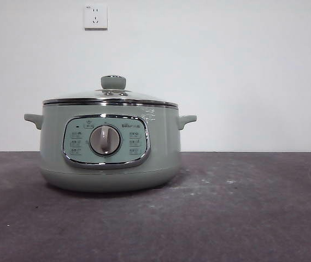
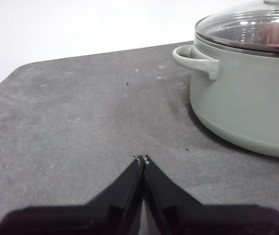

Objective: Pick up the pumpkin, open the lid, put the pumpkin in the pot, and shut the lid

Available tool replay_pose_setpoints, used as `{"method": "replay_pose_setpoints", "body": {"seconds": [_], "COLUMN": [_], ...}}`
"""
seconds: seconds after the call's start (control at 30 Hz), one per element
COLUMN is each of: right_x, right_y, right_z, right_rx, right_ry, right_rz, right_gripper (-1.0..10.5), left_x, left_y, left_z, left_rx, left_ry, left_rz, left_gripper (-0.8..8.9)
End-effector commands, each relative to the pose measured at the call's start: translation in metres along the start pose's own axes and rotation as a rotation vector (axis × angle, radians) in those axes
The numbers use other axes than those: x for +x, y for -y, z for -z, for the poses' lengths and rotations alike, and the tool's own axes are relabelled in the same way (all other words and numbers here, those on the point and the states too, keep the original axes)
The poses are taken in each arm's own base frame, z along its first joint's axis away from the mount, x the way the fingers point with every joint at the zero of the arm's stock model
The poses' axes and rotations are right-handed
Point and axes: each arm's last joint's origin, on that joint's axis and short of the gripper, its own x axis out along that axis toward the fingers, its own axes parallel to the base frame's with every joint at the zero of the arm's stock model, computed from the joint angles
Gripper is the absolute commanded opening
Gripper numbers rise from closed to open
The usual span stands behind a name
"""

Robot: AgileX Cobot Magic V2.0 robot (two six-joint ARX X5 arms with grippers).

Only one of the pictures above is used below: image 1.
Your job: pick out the glass lid with green knob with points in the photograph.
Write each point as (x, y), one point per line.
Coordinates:
(113, 82)

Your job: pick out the pale green electric pot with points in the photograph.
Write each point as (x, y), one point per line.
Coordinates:
(160, 147)

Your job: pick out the white wall socket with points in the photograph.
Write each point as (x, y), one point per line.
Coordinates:
(95, 17)

